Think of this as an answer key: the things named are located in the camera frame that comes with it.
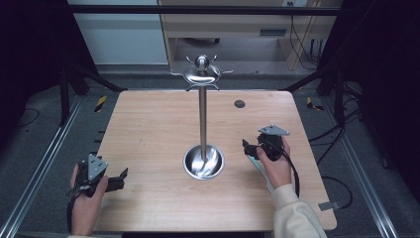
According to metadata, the aluminium floor rail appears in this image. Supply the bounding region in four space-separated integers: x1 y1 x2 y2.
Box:
0 94 84 238
321 97 400 238

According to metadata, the grey cable plug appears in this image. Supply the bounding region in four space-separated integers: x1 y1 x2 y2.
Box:
318 200 341 212

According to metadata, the pale teal utensil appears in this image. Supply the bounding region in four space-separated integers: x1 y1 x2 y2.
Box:
246 154 275 195

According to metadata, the black frame strut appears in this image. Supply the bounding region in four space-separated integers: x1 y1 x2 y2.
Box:
58 62 129 127
279 62 348 124

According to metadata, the black floor cable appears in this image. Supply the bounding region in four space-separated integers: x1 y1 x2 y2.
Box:
320 176 354 210
308 108 363 167

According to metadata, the white cabinet panel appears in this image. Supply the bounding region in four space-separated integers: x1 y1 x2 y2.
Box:
66 0 169 66

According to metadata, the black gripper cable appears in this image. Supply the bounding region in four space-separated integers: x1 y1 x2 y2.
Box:
267 141 301 199

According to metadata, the black curtain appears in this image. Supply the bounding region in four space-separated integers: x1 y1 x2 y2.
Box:
0 0 100 157
318 0 420 202

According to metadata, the steel utensil hook stand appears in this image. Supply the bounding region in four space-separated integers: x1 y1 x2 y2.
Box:
169 54 235 181

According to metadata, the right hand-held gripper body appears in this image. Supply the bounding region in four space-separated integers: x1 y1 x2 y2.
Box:
257 123 291 163

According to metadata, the person's right hand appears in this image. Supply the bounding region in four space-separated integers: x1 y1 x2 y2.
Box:
256 136 293 190

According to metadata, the person's left hand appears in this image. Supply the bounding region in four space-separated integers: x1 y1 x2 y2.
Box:
69 164 110 237

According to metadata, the black frame crossbar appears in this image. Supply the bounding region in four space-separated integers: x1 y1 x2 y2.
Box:
64 4 343 17

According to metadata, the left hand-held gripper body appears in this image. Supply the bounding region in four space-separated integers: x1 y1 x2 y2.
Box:
74 154 110 198

